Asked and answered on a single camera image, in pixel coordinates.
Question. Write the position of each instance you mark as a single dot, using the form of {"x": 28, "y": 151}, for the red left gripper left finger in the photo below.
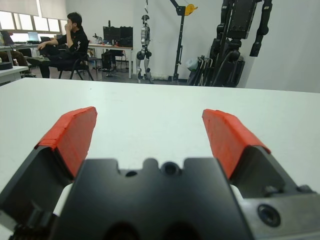
{"x": 72, "y": 137}

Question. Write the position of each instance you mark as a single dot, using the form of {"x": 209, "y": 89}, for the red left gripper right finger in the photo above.
{"x": 225, "y": 137}

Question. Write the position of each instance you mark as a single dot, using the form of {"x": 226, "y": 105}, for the open laptop dark lid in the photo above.
{"x": 7, "y": 38}

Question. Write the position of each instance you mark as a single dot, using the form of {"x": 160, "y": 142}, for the folded black chairs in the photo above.
{"x": 203, "y": 72}

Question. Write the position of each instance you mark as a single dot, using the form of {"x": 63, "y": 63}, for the black office chair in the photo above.
{"x": 83, "y": 63}

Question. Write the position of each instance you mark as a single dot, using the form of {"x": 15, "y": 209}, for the pale plastic bag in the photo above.
{"x": 192, "y": 64}

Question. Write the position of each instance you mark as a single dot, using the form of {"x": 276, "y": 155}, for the white cloth pile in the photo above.
{"x": 162, "y": 77}

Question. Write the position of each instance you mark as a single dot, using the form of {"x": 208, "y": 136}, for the white side table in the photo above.
{"x": 12, "y": 73}

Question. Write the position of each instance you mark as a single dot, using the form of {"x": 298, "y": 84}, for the person in black clothes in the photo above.
{"x": 75, "y": 42}

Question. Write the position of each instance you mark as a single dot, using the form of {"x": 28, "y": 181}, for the long white desk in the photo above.
{"x": 100, "y": 45}

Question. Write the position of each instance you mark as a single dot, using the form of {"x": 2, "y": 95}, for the black round object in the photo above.
{"x": 5, "y": 66}

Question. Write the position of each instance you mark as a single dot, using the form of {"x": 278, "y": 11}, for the black gantry stand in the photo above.
{"x": 179, "y": 45}

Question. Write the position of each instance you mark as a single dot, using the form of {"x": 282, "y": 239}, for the grey office desk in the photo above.
{"x": 17, "y": 46}

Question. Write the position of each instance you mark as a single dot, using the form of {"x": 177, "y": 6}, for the open laptop bright screen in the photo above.
{"x": 33, "y": 37}

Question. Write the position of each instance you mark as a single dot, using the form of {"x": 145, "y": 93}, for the black equipment cases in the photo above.
{"x": 120, "y": 33}

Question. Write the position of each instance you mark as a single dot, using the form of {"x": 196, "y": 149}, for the large black humanoid robot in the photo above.
{"x": 240, "y": 17}

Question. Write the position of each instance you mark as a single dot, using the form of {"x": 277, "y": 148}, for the bright window row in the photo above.
{"x": 25, "y": 23}

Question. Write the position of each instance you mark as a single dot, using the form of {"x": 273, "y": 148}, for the small silver humanoid robot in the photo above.
{"x": 144, "y": 32}

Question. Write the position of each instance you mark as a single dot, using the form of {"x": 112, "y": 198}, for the yellow hoist reel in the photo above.
{"x": 190, "y": 10}

